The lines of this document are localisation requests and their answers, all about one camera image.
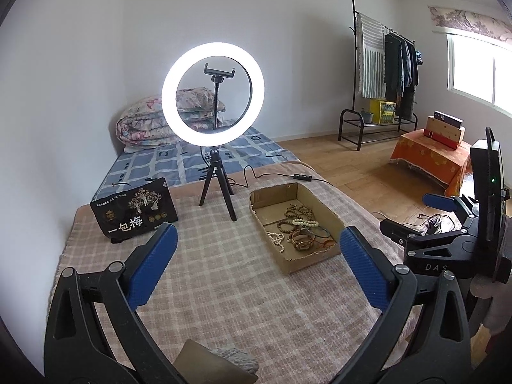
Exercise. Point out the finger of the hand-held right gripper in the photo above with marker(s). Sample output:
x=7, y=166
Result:
x=400, y=230
x=438, y=201

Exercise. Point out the dark flat box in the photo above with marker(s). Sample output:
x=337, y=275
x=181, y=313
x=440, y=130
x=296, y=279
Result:
x=448, y=118

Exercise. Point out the person's left hand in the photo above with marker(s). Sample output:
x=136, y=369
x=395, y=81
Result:
x=236, y=360

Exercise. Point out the blue patterned bed sheet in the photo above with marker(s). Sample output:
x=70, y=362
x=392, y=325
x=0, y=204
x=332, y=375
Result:
x=188, y=164

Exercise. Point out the pink plaid blanket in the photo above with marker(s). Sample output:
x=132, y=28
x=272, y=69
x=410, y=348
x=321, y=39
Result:
x=224, y=268

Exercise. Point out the black printed bag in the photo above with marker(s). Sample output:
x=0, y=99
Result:
x=132, y=216

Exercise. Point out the striped towel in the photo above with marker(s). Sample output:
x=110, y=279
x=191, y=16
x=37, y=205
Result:
x=370, y=60

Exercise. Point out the yellow box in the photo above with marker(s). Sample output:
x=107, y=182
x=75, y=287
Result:
x=382, y=112

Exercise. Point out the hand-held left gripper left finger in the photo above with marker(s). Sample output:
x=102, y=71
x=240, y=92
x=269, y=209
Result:
x=154, y=260

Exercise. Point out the folded floral quilt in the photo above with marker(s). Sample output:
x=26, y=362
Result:
x=140, y=128

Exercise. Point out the black tripod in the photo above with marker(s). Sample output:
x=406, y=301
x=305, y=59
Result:
x=214, y=168

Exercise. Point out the floral curtain valance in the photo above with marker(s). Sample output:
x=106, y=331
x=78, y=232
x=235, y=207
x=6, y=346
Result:
x=468, y=22

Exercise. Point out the green pot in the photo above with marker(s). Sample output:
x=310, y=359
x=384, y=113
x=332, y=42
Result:
x=368, y=116

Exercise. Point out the window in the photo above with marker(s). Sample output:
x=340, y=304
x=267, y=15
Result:
x=476, y=72

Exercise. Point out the orange table cloth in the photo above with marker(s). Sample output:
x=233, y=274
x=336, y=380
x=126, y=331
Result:
x=424, y=156

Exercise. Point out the cardboard box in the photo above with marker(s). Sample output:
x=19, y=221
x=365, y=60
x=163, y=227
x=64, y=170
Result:
x=304, y=262

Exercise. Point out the black phone holder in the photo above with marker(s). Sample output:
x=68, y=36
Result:
x=218, y=100

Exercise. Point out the person's right hand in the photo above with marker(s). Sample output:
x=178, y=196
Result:
x=484, y=304

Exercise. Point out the hanging dark clothes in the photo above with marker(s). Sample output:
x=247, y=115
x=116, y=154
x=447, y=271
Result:
x=400, y=72

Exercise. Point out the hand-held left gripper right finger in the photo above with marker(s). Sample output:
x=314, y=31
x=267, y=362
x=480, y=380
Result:
x=364, y=264

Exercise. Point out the black clothes rack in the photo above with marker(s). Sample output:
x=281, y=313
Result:
x=354, y=28

